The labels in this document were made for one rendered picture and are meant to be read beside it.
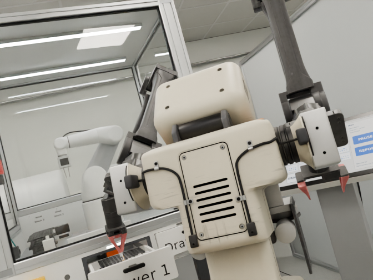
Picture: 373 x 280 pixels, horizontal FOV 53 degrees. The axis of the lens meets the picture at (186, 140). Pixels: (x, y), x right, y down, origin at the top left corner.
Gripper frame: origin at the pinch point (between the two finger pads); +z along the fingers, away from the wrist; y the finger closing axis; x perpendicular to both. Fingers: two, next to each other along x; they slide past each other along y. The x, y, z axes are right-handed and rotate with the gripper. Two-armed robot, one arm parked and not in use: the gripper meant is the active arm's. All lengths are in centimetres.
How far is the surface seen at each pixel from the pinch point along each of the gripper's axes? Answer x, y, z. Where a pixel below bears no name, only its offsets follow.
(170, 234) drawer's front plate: -23.9, 20.2, 6.9
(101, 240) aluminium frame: 4.6, 21.8, 1.0
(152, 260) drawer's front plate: -8.5, -12.0, 2.8
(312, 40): -170, 88, -75
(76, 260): 16.0, 21.0, 5.6
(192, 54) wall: -186, 354, -118
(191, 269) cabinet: -29.8, 19.5, 24.5
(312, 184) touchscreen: -83, -4, -3
